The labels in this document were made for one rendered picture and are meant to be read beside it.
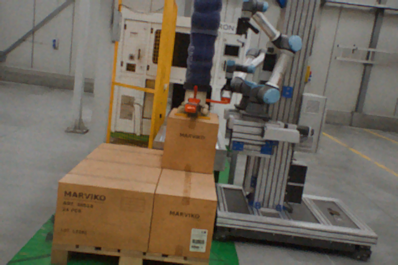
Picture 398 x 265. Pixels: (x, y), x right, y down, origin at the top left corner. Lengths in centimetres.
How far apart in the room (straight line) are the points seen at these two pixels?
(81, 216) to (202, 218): 76
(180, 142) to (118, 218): 79
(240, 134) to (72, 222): 140
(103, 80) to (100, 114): 37
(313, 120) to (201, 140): 95
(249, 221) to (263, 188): 38
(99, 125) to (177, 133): 165
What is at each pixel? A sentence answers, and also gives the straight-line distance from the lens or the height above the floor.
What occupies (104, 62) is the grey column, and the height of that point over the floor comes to 123.
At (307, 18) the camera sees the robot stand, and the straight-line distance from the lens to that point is 348.
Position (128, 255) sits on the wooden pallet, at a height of 11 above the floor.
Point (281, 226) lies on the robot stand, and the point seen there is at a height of 20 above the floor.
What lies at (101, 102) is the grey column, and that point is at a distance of 457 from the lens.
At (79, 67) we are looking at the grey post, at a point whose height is 103.
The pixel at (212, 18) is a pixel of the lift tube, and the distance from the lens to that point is 328.
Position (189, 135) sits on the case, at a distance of 312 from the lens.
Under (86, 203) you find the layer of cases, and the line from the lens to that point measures 271.
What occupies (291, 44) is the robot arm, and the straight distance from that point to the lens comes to 316.
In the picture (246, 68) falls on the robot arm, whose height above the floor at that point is 138.
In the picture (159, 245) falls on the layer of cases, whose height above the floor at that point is 20.
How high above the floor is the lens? 140
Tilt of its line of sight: 10 degrees down
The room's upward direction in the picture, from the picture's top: 8 degrees clockwise
